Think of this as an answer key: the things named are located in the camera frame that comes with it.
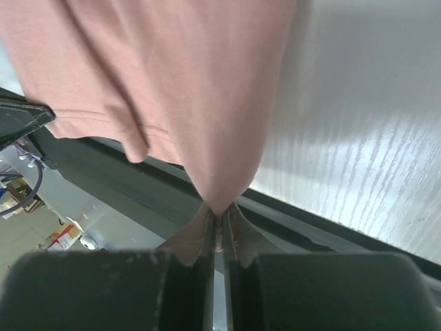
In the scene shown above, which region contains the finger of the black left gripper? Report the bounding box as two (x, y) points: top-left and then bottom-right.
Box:
(1, 94), (56, 150)

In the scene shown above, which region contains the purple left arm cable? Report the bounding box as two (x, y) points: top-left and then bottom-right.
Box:
(0, 151), (45, 220)

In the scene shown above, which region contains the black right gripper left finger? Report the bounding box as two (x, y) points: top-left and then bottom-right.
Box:
(1, 205), (214, 330)

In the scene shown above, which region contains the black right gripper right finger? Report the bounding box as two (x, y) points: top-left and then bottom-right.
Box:
(221, 204), (440, 330)

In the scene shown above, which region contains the pink t shirt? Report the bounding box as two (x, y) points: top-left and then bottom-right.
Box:
(1, 1), (296, 213)

